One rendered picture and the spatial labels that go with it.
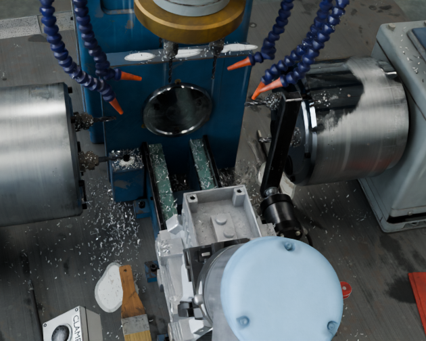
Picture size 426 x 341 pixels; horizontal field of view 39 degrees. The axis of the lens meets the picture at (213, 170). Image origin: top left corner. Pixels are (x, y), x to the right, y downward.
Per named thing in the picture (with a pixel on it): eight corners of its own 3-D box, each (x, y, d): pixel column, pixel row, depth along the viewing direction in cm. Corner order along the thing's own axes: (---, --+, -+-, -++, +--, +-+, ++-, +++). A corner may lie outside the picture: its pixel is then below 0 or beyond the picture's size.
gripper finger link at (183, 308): (203, 294, 76) (227, 295, 68) (205, 308, 75) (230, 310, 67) (168, 300, 74) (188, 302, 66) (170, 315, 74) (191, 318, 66)
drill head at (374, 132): (228, 127, 135) (241, 38, 116) (393, 109, 143) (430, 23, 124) (257, 217, 120) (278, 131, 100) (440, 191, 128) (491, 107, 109)
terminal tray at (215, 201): (179, 219, 99) (181, 193, 93) (241, 210, 101) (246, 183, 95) (195, 283, 91) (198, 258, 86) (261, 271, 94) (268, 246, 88)
